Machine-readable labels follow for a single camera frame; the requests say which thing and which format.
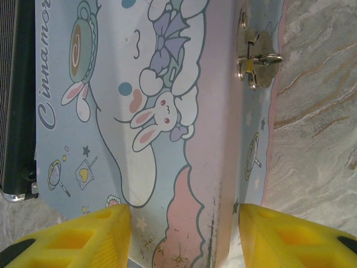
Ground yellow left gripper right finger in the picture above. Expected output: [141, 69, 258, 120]
[239, 203, 357, 268]

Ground black hard case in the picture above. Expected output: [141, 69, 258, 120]
[0, 0, 40, 202]

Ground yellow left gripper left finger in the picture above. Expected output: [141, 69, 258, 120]
[0, 203, 132, 268]

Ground pastel cartoon tin box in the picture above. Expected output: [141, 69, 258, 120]
[35, 0, 286, 268]

